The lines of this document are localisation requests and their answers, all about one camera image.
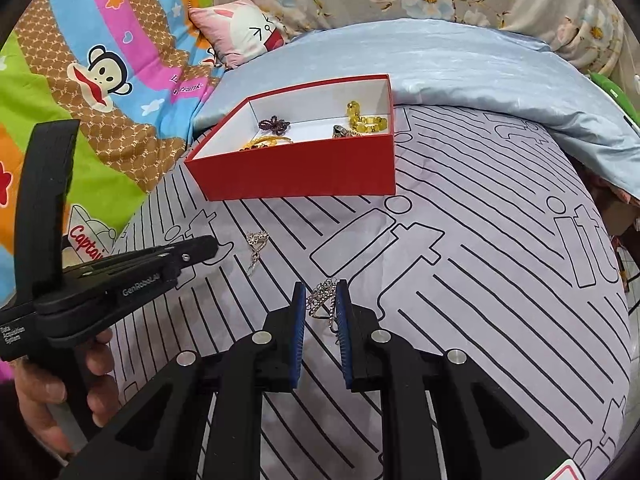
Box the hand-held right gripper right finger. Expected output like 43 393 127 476
335 280 573 480

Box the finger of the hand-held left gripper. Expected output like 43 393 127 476
62 235 219 283

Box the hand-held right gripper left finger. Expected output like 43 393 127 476
60 281 307 480

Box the silver mesh chain bracelet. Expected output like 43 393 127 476
306 278 343 346

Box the silver flower link chain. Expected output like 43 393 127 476
244 230 271 277

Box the red cardboard box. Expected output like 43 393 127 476
184 74 397 202

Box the person's left hand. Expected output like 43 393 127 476
15 327 124 457

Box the colourful cartoon monkey blanket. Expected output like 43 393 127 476
0 0 231 301

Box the grey striped quilt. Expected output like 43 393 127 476
107 102 631 480

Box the pink cartoon pillow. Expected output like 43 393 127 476
189 0 291 70

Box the light blue satin quilt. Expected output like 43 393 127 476
192 17 640 201

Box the brown box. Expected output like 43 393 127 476
602 195 632 237

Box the amber bead bracelet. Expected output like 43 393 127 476
345 101 390 136

